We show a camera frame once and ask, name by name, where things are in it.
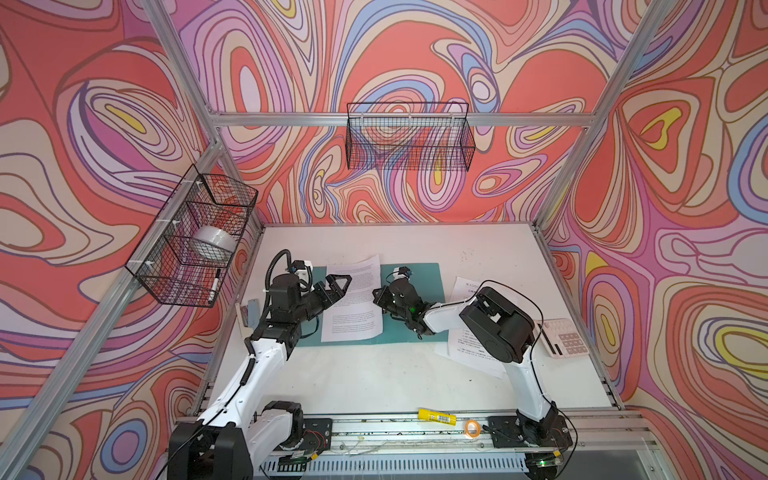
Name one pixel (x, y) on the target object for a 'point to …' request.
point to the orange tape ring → (472, 428)
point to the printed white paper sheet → (357, 314)
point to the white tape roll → (216, 237)
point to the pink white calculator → (562, 338)
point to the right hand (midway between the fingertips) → (372, 296)
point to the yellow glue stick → (428, 415)
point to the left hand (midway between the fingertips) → (346, 283)
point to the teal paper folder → (426, 278)
